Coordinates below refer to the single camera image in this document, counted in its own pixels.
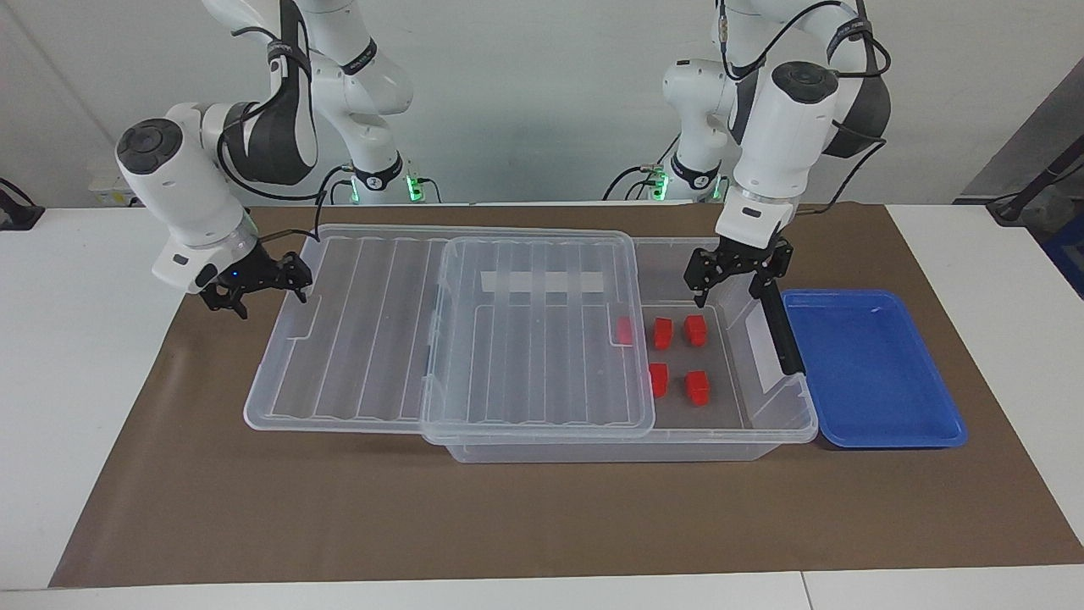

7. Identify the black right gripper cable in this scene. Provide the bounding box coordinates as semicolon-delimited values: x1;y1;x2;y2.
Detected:
216;21;333;247

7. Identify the clear ribbed plastic lid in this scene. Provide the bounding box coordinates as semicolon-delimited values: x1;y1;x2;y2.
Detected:
244;223;658;446

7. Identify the white wall power strip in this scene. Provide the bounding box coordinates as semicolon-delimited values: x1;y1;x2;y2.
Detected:
88;174;141;208

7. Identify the black stand pole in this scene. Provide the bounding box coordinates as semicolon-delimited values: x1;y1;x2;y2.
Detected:
987;140;1084;226

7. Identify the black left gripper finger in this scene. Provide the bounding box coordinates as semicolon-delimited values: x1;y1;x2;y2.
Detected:
683;247;730;309
749;240;796;298

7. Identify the black clamp on table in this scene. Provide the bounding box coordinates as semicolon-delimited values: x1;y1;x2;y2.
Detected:
0;178;46;231

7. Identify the black base cable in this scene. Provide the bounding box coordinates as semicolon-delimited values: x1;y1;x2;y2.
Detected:
602;127;683;202

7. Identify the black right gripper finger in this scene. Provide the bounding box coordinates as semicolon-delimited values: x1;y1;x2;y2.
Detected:
202;286;250;321
274;251;314;305

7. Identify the clear plastic storage box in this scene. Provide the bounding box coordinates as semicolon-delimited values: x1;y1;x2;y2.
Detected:
423;230;820;464

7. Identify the blue crate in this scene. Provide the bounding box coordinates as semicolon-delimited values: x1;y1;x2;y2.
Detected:
1044;212;1084;299

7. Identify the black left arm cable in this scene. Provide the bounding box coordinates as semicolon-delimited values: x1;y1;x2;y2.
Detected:
716;0;893;213

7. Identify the brown paper table mat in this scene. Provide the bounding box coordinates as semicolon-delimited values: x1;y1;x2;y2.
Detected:
48;203;1084;590

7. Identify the blue plastic tray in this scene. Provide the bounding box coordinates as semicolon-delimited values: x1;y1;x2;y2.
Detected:
781;289;969;449

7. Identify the black box latch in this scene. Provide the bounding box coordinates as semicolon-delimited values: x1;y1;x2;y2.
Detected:
752;280;806;377

